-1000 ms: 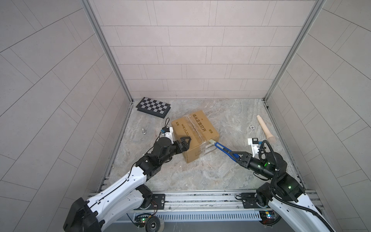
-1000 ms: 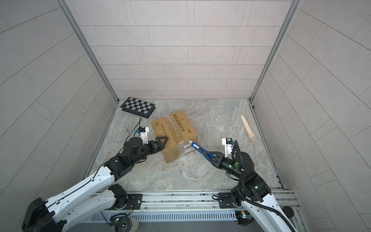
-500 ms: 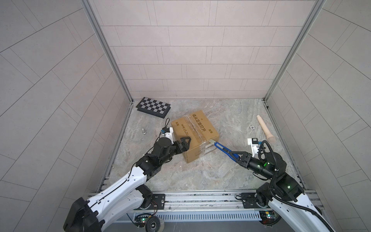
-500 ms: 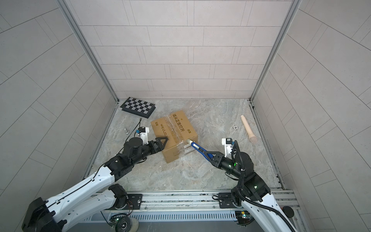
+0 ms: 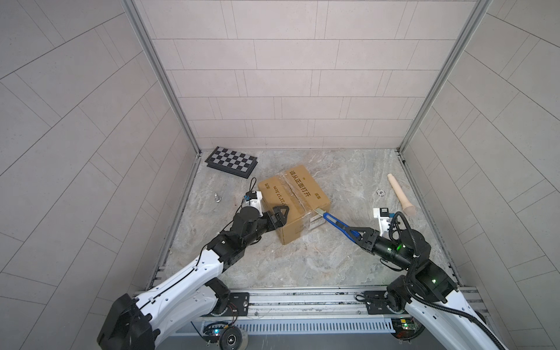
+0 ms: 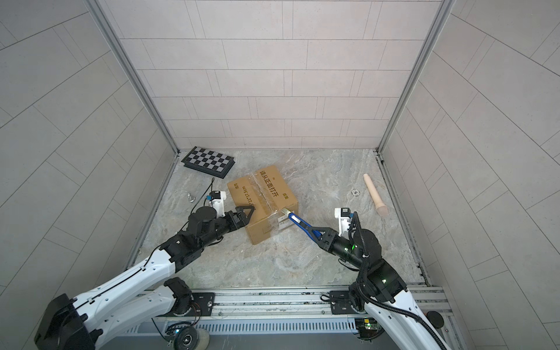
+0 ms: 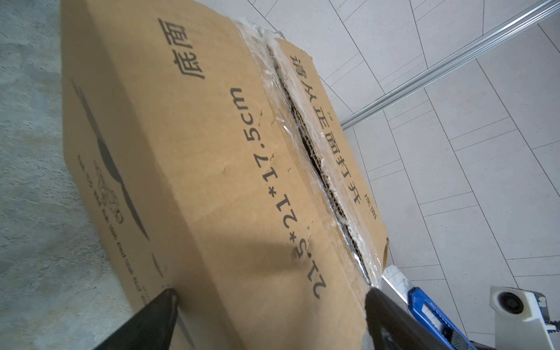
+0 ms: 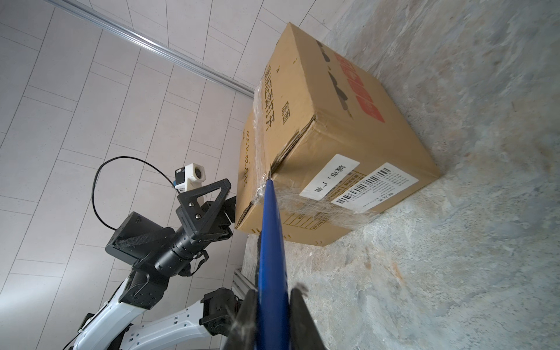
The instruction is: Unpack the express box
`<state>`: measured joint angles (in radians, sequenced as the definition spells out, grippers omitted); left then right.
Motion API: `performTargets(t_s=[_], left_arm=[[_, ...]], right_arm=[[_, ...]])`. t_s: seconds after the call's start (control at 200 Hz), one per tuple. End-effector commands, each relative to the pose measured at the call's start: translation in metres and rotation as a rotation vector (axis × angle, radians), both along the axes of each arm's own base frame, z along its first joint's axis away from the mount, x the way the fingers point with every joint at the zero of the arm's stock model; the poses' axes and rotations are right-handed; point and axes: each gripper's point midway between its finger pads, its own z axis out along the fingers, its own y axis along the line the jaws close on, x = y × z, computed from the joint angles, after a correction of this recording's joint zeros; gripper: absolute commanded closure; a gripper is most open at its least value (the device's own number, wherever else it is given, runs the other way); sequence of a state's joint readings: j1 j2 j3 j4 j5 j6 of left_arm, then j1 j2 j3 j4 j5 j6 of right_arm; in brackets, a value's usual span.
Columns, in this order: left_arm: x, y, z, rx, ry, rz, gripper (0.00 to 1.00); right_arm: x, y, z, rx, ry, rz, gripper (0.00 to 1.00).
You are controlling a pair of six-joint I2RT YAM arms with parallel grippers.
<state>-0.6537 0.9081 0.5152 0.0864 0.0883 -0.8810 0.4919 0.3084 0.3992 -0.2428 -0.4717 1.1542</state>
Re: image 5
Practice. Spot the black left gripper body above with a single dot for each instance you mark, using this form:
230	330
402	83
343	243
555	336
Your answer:
265	224

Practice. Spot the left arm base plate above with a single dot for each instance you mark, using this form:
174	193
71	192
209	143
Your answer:
238	305

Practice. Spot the clear packing tape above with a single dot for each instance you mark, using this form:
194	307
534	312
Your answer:
309	196

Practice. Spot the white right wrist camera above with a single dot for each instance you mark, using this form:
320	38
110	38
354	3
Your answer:
383	217

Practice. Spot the green circuit board right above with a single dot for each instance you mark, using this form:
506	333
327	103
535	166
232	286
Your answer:
403	327

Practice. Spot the aluminium corner post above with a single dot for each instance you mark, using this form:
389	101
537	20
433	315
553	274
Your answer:
467	32
132	12

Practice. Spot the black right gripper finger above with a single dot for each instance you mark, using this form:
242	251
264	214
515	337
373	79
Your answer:
359	231
357	238

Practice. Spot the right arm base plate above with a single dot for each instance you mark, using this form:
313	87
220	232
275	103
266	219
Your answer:
377	303

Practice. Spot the aluminium corner post right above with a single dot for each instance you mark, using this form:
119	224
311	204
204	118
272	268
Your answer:
467	32

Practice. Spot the blue box cutter knife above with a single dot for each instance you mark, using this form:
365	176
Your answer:
334	222

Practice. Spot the aluminium corner post left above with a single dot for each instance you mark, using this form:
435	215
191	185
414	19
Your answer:
132	12

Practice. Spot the cream plastic handle tool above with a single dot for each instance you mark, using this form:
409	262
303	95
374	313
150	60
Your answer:
407	207

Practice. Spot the black white chessboard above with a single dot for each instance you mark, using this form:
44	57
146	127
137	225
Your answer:
232	162

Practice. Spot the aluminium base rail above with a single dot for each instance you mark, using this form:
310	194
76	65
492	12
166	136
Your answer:
313	311

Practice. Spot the round black speaker device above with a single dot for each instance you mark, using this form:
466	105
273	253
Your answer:
226	336

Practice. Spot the brown cardboard express box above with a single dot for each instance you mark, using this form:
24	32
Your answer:
275	193

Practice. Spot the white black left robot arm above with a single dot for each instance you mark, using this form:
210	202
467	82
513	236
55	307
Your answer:
145	321

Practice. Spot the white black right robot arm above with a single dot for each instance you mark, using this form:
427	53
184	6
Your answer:
425	291

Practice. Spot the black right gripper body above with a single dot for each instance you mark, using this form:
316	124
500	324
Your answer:
371	242

